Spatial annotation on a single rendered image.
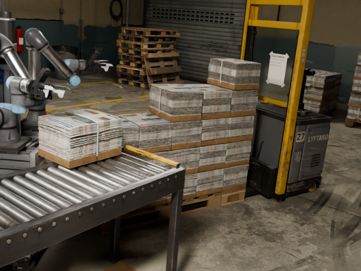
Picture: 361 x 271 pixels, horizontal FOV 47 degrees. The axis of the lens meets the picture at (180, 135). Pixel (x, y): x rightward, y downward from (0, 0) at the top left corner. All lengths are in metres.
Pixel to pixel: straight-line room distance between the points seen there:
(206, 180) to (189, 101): 0.75
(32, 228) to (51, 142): 0.74
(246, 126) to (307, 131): 0.68
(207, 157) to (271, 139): 0.90
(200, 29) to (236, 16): 1.10
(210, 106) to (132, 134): 0.73
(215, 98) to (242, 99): 0.30
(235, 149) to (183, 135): 0.59
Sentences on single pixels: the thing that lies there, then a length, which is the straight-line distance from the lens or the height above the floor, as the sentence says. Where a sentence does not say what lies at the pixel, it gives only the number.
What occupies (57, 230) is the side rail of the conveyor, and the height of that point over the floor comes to 0.74.
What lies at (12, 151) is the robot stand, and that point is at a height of 0.77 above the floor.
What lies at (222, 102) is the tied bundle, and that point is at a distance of 3.45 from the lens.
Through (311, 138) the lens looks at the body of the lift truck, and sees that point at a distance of 4.15.
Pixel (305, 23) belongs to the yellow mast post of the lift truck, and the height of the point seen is 1.64.
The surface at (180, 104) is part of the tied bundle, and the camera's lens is 3.20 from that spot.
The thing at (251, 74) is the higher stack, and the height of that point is 1.20.
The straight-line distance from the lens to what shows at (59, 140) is 2.29.
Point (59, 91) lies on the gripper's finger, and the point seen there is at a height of 1.21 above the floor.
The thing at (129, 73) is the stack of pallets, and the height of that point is 0.28.
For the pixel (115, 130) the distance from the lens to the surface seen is 2.40.
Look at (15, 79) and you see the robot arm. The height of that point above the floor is 1.24.
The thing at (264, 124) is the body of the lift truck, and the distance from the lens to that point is 4.22.
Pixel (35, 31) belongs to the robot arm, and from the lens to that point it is 3.06.
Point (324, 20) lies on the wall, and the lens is 9.54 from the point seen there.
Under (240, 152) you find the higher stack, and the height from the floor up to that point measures 0.50.
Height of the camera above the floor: 1.62
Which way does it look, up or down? 16 degrees down
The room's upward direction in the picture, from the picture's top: 5 degrees clockwise
